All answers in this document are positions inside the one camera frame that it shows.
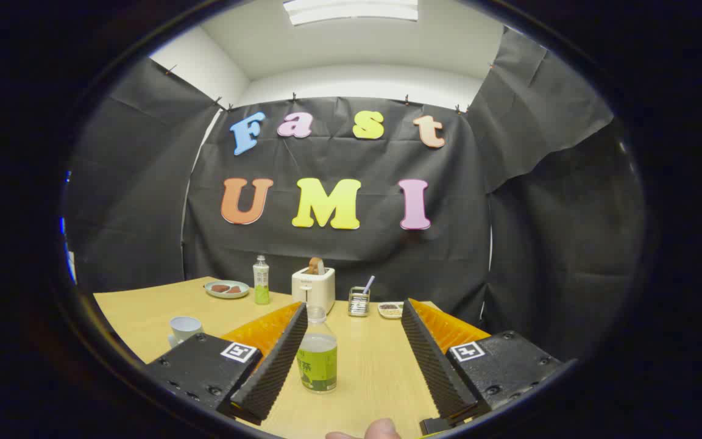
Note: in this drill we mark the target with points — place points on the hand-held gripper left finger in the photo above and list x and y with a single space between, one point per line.
275 360

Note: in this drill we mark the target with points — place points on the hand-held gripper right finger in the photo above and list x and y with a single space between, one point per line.
433 360

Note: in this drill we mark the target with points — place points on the green label juice bottle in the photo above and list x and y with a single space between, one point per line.
317 366

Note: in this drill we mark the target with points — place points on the white cup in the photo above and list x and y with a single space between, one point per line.
184 328

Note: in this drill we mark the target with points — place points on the slim white label bottle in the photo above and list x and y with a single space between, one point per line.
261 283

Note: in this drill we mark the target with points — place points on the wooden table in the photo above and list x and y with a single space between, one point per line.
375 366

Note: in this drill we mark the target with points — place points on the small white food dish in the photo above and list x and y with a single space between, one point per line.
390 311

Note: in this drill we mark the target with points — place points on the white toaster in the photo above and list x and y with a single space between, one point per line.
314 291

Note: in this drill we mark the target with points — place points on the grey round plate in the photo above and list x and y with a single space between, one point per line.
226 294

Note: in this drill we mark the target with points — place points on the pale purple straw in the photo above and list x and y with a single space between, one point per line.
368 284

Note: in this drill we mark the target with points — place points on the brown toast slice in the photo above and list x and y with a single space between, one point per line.
316 265

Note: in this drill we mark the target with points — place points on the ceiling light panel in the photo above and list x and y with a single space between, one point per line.
351 11

